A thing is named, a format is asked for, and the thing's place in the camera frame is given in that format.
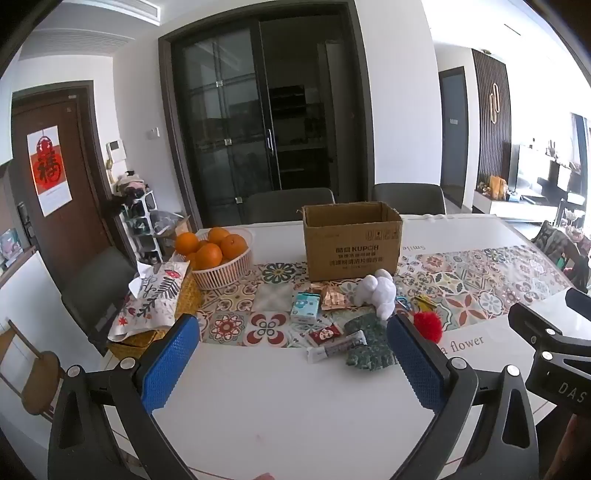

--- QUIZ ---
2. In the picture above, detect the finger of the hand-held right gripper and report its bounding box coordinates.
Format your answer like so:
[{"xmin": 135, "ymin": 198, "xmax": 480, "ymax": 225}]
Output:
[
  {"xmin": 566, "ymin": 287, "xmax": 591, "ymax": 319},
  {"xmin": 508, "ymin": 302, "xmax": 591, "ymax": 370}
]

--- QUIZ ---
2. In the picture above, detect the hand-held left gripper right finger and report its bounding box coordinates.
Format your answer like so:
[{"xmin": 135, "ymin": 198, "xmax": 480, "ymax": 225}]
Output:
[{"xmin": 387, "ymin": 313, "xmax": 540, "ymax": 480}]

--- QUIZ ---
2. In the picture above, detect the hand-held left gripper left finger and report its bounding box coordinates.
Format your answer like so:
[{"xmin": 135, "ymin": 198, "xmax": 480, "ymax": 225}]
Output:
[{"xmin": 47, "ymin": 313, "xmax": 201, "ymax": 480}]

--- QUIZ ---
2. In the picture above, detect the dark green cloth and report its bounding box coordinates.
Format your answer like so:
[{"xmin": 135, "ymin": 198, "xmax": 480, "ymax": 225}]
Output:
[{"xmin": 344, "ymin": 315, "xmax": 399, "ymax": 370}]

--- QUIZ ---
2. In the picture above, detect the red and white packet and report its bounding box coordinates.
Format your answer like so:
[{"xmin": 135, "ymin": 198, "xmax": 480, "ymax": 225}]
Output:
[{"xmin": 308, "ymin": 323, "xmax": 345, "ymax": 348}]

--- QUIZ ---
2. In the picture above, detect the golden crinkled wrapper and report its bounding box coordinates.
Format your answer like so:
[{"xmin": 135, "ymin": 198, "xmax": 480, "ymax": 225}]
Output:
[{"xmin": 320, "ymin": 283, "xmax": 355, "ymax": 311}]

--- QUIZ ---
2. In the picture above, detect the teal tissue pack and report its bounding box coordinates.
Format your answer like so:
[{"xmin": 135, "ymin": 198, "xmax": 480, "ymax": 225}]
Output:
[{"xmin": 290, "ymin": 292, "xmax": 322, "ymax": 324}]

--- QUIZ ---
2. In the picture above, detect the brown cardboard box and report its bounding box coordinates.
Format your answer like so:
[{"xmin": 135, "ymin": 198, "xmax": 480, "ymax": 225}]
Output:
[{"xmin": 302, "ymin": 202, "xmax": 404, "ymax": 282}]

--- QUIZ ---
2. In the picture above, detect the red pompom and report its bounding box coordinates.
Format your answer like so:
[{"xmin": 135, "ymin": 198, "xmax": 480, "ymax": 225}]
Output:
[{"xmin": 412, "ymin": 311, "xmax": 445, "ymax": 343}]

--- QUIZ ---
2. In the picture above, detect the patterned cushioned chair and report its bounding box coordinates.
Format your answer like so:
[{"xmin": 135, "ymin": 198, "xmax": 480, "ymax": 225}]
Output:
[{"xmin": 530, "ymin": 220, "xmax": 591, "ymax": 294}]

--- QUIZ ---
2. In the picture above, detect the floral tissue box in basket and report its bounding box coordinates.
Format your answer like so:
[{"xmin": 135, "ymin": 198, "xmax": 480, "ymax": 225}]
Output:
[{"xmin": 108, "ymin": 276, "xmax": 204, "ymax": 361}]

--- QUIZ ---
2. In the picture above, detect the floral fabric tissue box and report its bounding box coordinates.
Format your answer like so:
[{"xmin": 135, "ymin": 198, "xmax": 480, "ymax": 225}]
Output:
[{"xmin": 108, "ymin": 260, "xmax": 191, "ymax": 343}]

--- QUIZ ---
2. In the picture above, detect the white plush toy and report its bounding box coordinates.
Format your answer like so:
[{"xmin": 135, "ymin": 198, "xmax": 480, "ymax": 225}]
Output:
[{"xmin": 355, "ymin": 268, "xmax": 397, "ymax": 319}]

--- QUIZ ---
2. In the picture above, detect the white bar packet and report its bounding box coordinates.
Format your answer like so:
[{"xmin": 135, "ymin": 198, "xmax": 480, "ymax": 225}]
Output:
[{"xmin": 307, "ymin": 332, "xmax": 368, "ymax": 363}]

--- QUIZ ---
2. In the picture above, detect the patterned table runner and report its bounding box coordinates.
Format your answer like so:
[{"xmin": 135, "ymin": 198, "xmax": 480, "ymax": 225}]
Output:
[{"xmin": 194, "ymin": 244, "xmax": 574, "ymax": 348}]

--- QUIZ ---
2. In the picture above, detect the white slatted plastic basket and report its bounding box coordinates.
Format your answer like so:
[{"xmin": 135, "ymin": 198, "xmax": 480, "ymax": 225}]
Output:
[{"xmin": 188, "ymin": 228, "xmax": 255, "ymax": 291}]

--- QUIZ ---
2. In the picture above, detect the grey upholstered chair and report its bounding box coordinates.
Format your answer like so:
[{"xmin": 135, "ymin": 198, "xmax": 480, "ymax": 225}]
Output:
[
  {"xmin": 242, "ymin": 187, "xmax": 336, "ymax": 225},
  {"xmin": 61, "ymin": 246, "xmax": 140, "ymax": 356},
  {"xmin": 371, "ymin": 183, "xmax": 447, "ymax": 216}
]

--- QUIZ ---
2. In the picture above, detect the white media console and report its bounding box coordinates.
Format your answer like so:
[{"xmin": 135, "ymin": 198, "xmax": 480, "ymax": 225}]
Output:
[{"xmin": 473, "ymin": 188, "xmax": 565, "ymax": 223}]

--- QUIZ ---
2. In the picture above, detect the pile of oranges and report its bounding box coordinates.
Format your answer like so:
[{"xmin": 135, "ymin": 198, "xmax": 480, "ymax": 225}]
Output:
[{"xmin": 174, "ymin": 227, "xmax": 249, "ymax": 271}]

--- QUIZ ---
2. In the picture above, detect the wooden chair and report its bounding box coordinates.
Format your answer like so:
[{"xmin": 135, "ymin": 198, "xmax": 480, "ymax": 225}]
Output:
[{"xmin": 0, "ymin": 318, "xmax": 68, "ymax": 422}]

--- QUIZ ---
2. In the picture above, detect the cardboard box on floor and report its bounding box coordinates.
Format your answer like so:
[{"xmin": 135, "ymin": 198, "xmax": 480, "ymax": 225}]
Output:
[{"xmin": 151, "ymin": 212, "xmax": 193, "ymax": 253}]

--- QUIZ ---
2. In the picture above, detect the white shoe rack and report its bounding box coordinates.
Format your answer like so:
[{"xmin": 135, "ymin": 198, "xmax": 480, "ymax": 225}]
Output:
[{"xmin": 120, "ymin": 189, "xmax": 164, "ymax": 264}]

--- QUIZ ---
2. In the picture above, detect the television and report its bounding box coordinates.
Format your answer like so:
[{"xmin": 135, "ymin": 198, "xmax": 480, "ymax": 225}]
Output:
[{"xmin": 507, "ymin": 143, "xmax": 556, "ymax": 195}]

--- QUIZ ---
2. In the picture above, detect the pile of bags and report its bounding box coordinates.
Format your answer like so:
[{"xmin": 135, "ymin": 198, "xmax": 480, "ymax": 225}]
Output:
[{"xmin": 113, "ymin": 170, "xmax": 149, "ymax": 205}]

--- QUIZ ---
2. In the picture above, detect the brown entrance door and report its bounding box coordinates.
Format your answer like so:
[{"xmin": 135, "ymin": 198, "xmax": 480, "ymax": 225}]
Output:
[{"xmin": 9, "ymin": 80, "xmax": 117, "ymax": 288}]

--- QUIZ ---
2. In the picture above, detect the door lock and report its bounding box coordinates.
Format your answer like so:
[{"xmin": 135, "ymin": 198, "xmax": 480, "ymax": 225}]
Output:
[{"xmin": 17, "ymin": 202, "xmax": 36, "ymax": 241}]

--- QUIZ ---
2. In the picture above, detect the dark interior door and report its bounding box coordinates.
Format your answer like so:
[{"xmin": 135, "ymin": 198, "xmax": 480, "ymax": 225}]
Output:
[{"xmin": 438, "ymin": 66, "xmax": 470, "ymax": 209}]

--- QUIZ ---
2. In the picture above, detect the red and white door poster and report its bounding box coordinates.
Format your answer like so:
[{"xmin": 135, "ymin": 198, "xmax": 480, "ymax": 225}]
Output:
[{"xmin": 26, "ymin": 123, "xmax": 73, "ymax": 218}]

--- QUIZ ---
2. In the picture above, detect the black glass door cabinet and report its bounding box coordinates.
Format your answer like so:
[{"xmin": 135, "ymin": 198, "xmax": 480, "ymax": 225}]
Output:
[{"xmin": 158, "ymin": 0, "xmax": 378, "ymax": 230}]

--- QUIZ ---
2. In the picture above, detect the ceiling air vent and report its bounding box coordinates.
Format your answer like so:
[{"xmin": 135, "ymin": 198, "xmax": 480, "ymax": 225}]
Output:
[{"xmin": 107, "ymin": 0, "xmax": 161, "ymax": 29}]

